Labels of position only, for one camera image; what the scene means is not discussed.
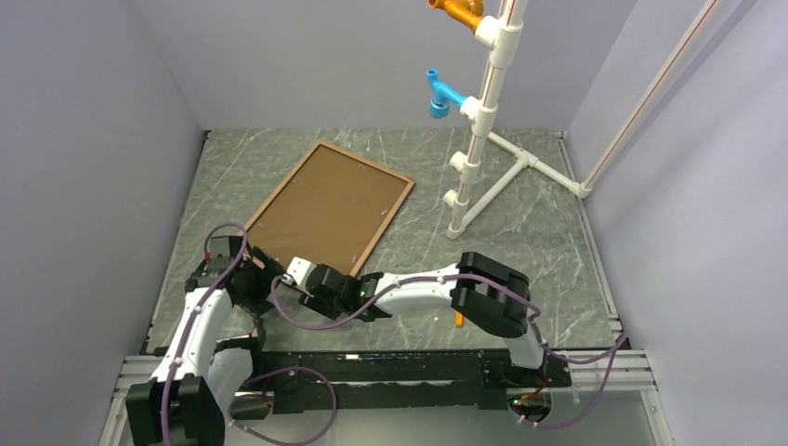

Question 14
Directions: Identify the blue pipe fitting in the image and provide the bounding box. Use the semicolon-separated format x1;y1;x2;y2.
426;69;467;119

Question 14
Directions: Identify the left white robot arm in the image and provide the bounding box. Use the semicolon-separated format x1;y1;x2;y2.
125;235;284;445

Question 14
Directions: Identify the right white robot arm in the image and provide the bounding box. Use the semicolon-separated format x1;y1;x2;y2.
286;252;548;386

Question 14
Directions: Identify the blue picture frame with photo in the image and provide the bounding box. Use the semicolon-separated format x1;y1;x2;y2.
245;139;415;276

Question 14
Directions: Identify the orange pipe fitting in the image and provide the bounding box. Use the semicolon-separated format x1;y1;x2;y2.
427;0;484;33

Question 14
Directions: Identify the white diagonal PVC pole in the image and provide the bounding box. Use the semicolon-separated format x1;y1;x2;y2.
579;0;723;198

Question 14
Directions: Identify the white PVC pipe stand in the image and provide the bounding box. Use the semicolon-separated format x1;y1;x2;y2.
442;0;583;240

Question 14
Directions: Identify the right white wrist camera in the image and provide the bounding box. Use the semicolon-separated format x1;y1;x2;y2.
283;256;316;290

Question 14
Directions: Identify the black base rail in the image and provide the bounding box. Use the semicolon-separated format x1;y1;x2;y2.
238;348;572;414

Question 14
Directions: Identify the aluminium extrusion frame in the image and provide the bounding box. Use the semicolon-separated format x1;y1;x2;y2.
98;349;676;445

